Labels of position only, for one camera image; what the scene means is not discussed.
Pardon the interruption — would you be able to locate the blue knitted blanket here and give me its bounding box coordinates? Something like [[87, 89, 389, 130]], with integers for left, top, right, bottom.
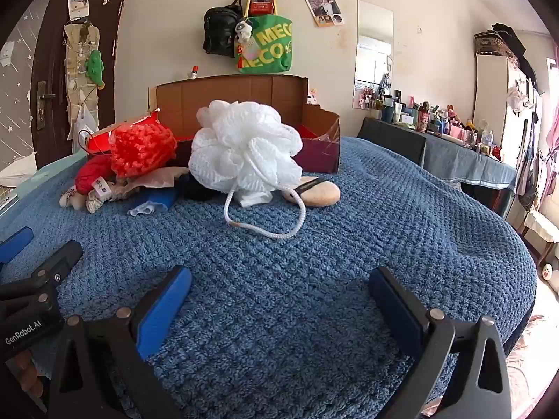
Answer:
[[0, 136, 538, 419]]

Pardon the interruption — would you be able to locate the wall mirror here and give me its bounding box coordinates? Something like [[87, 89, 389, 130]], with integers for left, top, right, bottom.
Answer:
[[353, 0, 394, 110]]

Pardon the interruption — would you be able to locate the person's left hand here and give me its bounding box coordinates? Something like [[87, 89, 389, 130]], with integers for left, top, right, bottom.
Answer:
[[9, 349, 49, 402]]

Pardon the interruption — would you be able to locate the white plush keychain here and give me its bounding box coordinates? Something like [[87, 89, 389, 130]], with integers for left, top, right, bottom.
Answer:
[[235, 17, 255, 44]]

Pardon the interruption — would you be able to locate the photo card on door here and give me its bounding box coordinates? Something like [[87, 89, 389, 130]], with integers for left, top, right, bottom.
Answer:
[[67, 0, 90, 22]]

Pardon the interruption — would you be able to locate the green tote bag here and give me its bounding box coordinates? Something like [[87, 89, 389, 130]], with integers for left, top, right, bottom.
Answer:
[[238, 14, 293, 75]]

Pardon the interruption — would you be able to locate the white plastic bag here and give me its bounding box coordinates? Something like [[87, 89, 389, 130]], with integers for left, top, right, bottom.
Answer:
[[70, 104, 100, 154]]

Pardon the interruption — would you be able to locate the white wardrobe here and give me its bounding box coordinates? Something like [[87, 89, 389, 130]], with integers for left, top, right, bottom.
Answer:
[[474, 52, 542, 171]]

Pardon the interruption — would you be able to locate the black scrunchie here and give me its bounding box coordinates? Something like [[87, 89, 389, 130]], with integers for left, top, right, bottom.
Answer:
[[177, 174, 219, 201]]

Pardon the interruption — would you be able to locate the pink curtain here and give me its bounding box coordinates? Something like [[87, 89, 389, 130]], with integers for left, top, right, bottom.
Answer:
[[544, 44, 559, 171]]

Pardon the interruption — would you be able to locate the red mesh bath loofah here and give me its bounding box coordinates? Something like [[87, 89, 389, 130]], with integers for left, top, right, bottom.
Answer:
[[108, 120, 179, 179]]

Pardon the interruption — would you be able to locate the translucent white sheet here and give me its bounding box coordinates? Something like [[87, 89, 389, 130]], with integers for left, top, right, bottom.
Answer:
[[120, 167, 190, 195]]

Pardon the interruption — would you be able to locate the photo wall poster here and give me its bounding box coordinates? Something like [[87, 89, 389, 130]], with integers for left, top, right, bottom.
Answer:
[[304, 0, 346, 28]]

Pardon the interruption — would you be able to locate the beige powder puff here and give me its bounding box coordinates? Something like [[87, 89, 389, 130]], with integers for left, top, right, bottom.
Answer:
[[284, 177, 341, 207]]

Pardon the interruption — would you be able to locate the blue cloth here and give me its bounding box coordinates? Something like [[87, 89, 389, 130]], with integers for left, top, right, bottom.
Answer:
[[128, 188, 177, 218]]

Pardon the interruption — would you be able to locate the dark brown door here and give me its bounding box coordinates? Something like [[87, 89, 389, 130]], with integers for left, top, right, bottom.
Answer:
[[32, 0, 129, 169]]

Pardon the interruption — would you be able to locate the white crumpled sheet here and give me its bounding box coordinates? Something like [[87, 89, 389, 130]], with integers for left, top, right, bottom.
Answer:
[[0, 153, 38, 188]]

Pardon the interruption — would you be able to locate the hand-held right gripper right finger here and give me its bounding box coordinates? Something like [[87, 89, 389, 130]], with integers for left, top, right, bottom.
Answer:
[[368, 266, 513, 419]]

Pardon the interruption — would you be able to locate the table with grey cloth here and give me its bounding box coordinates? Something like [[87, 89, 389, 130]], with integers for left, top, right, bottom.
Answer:
[[419, 131, 518, 219]]

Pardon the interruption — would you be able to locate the red and yellow bag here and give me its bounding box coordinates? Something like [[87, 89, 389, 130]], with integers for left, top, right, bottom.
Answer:
[[247, 0, 277, 17]]

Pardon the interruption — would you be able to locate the cream crochet scrunchie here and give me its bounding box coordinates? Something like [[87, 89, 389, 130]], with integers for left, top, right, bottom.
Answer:
[[85, 181, 129, 214]]

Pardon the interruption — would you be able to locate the light blue bed edge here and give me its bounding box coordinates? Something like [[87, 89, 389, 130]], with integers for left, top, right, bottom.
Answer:
[[0, 150, 88, 228]]

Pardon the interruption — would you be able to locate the beige hanging door organizer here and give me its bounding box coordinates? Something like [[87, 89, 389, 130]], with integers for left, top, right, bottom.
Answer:
[[63, 20, 103, 114]]

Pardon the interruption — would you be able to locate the green plush toy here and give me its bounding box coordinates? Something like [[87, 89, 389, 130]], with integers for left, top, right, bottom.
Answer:
[[84, 49, 106, 90]]

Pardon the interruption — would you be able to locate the red plush toy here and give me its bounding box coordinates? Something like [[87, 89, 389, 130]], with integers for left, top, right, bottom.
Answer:
[[74, 155, 116, 196]]

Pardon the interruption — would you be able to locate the row of cosmetic bottles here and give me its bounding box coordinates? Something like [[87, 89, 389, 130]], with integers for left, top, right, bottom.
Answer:
[[356, 89, 503, 155]]

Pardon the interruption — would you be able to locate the white stool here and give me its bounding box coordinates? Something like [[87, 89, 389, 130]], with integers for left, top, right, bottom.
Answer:
[[522, 209, 559, 267]]

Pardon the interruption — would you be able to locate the white fluffy keychain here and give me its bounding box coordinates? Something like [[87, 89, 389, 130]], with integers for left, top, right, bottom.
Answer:
[[59, 187, 90, 210]]

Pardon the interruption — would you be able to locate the metal door handle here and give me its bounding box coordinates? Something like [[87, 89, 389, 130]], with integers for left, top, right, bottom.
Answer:
[[36, 81, 57, 131]]

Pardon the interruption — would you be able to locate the brown cardboard box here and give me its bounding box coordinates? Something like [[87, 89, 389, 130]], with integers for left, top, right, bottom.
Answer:
[[85, 74, 341, 174]]

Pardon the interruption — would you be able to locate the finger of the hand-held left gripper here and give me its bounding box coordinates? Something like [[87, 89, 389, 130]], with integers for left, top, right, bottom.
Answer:
[[0, 226, 35, 271], [0, 241, 84, 315]]

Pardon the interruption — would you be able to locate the white mesh bath loofah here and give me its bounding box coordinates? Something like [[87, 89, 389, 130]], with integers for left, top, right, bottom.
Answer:
[[189, 100, 307, 241]]

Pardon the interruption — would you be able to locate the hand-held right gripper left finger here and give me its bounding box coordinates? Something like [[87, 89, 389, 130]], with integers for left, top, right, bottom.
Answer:
[[46, 265, 193, 419]]

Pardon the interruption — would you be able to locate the black backpack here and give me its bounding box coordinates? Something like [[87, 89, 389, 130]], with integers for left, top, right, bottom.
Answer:
[[203, 0, 244, 57]]

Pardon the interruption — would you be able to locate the dark patterned suitcase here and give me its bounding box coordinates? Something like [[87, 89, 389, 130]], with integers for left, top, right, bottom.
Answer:
[[474, 24, 531, 64]]

